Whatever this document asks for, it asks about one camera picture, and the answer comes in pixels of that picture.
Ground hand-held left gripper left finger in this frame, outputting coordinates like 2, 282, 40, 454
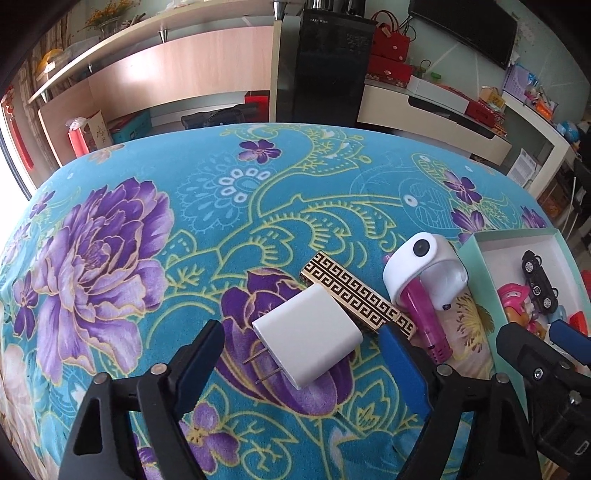
58, 319, 225, 480

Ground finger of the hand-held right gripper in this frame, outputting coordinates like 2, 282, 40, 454
549, 320, 591, 365
495, 322, 580, 407

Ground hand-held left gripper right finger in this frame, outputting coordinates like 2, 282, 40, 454
379, 323, 541, 480

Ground red toy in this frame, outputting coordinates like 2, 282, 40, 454
567, 311, 591, 337

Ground black toy car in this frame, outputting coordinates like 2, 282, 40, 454
521, 249, 561, 315

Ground white charger plug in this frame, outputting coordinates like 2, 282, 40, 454
242, 284, 363, 391

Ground white box with teal rim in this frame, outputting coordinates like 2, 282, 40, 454
459, 228, 591, 370

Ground pink toy dog figure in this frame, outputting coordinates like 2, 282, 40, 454
496, 283, 552, 340

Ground gold patterned flat case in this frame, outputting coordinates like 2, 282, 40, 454
299, 251, 417, 340

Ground black chair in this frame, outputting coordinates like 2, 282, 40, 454
570, 159, 591, 232

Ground floral turquoise blanket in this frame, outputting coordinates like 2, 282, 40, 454
0, 122, 591, 480

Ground white printed sheet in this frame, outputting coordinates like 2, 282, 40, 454
508, 148, 541, 185

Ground white desk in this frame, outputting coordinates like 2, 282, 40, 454
501, 90, 575, 199

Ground red patterned box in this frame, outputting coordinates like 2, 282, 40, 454
464, 99, 509, 137

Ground teal crate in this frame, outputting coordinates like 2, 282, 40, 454
108, 111, 153, 144

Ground black case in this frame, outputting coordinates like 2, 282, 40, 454
181, 104, 259, 130

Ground yellow box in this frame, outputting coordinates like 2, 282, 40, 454
478, 87, 504, 112

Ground red bag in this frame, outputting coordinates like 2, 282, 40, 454
67, 127, 90, 158

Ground cream paper bag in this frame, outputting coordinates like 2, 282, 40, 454
85, 110, 114, 146

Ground white television stand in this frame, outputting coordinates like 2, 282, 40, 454
358, 78, 514, 164

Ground small red box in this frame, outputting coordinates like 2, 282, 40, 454
244, 91, 271, 121

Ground white flat box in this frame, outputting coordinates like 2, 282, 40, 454
409, 74, 474, 112

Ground red hanging decoration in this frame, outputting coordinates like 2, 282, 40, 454
0, 88, 35, 171

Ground red gift box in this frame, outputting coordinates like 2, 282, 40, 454
367, 56, 415, 88

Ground beige wooden shelf unit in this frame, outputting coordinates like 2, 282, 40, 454
25, 0, 278, 167

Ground black cabinet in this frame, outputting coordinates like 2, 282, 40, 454
277, 8, 377, 127

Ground black television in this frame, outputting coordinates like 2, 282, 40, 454
407, 0, 519, 70

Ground red handbag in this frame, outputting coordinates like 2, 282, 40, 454
369, 11, 411, 61

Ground patterned curtain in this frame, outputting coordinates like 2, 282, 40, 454
18, 51, 47, 107

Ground golden round ornament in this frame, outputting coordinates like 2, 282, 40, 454
39, 48, 70, 75

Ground yellow flowers in vase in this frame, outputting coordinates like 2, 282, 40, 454
85, 0, 134, 28

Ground magenta handle toy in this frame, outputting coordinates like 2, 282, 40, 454
401, 281, 454, 365

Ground purple wall calendar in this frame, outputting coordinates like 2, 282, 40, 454
508, 65, 536, 100

